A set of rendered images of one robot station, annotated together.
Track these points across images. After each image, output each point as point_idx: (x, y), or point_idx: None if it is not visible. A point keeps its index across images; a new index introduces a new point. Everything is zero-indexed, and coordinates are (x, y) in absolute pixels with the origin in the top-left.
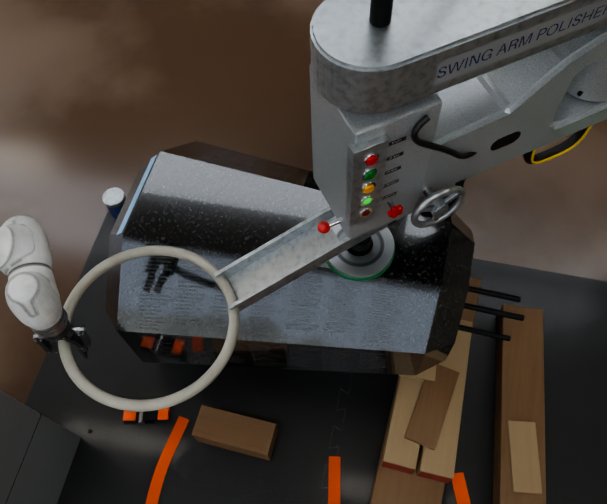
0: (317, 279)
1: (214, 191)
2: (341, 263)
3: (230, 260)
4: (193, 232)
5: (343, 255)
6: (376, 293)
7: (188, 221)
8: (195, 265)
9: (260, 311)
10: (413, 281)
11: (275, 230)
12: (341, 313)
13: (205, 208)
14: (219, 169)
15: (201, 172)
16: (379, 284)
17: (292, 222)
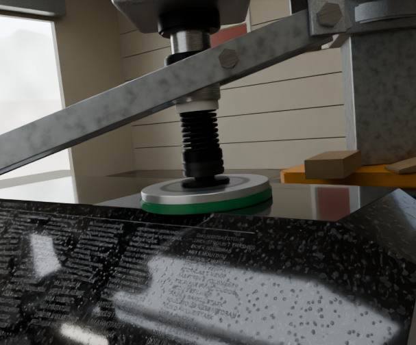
0: (115, 228)
1: (88, 183)
2: (156, 191)
3: (31, 211)
4: (25, 194)
5: (168, 187)
6: (197, 247)
7: (33, 191)
8: None
9: (16, 289)
10: (275, 216)
11: (112, 193)
12: (124, 291)
13: (62, 187)
14: (112, 177)
15: (93, 179)
16: (208, 228)
17: (140, 190)
